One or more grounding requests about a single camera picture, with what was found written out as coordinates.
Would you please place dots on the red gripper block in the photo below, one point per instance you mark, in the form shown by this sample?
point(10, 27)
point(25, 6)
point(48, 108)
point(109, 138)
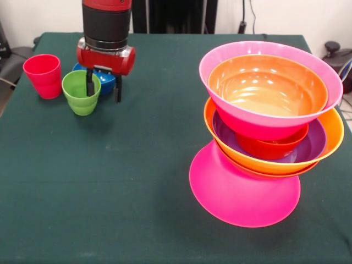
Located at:
point(107, 60)

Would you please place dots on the pink bowl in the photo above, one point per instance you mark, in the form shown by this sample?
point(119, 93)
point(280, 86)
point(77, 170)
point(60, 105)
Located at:
point(247, 123)
point(244, 200)

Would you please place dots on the shallow red-orange bowl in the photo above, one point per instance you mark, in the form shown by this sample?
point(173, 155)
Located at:
point(266, 82)

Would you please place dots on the deep red-orange bowl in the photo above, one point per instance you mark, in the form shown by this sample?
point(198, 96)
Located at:
point(275, 176)

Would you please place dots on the orange bowl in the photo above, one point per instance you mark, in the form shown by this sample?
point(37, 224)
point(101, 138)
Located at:
point(334, 132)

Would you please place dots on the blue bowl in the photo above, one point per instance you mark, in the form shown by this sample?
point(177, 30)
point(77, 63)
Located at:
point(107, 83)

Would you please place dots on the green cup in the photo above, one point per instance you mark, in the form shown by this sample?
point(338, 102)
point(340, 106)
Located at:
point(78, 101)

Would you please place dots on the red cup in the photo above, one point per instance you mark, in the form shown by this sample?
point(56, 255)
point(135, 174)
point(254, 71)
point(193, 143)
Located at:
point(44, 79)

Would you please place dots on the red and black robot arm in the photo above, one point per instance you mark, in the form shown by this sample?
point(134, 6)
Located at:
point(107, 24)

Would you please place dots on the small red bowl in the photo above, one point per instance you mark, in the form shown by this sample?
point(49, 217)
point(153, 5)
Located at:
point(264, 151)

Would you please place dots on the dark green tablecloth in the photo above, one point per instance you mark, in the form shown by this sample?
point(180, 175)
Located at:
point(110, 192)

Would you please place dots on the purple bowl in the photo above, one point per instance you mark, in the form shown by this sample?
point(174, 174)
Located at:
point(225, 134)

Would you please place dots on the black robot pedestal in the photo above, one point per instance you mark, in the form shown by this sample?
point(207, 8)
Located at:
point(176, 16)

